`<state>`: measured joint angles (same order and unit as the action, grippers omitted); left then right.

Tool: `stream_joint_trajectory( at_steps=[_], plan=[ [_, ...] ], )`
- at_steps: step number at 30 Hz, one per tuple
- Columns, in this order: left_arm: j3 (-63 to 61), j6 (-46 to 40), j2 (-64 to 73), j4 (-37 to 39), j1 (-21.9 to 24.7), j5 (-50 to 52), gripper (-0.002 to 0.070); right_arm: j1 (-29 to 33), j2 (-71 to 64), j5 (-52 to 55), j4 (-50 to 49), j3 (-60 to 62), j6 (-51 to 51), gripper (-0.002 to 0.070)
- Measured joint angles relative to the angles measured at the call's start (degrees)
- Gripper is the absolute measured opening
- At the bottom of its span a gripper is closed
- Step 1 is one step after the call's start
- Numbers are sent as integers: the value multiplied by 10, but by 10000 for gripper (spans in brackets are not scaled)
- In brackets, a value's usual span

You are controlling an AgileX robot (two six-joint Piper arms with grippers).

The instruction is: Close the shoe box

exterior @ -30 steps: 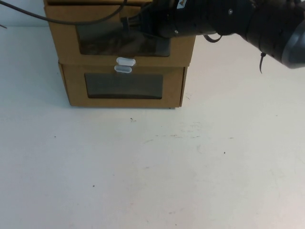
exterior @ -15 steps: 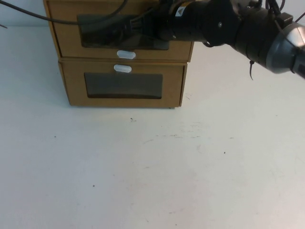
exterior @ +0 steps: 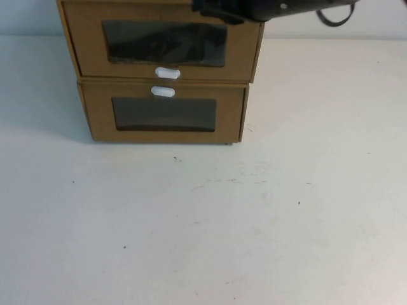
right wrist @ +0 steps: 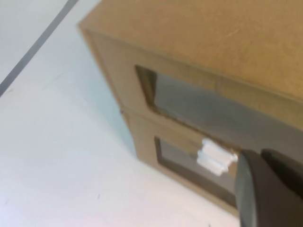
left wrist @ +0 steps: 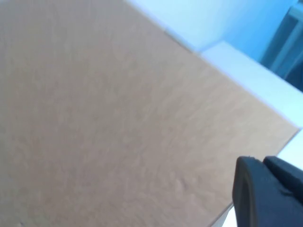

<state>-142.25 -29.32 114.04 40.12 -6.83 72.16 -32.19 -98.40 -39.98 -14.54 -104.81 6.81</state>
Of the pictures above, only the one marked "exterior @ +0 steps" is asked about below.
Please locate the lower cardboard drawer with window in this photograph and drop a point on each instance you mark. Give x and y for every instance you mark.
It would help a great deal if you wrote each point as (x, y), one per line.
(246, 111)

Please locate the cardboard drawer with narrow window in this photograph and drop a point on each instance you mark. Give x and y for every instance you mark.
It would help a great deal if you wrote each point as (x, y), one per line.
(98, 127)

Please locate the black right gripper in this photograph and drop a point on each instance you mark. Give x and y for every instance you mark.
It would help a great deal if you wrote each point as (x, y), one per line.
(270, 9)

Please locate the cardboard shoe box shell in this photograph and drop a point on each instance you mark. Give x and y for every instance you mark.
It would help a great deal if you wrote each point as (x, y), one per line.
(60, 6)

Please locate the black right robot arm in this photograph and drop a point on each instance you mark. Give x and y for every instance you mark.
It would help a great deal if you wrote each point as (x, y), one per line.
(327, 3)

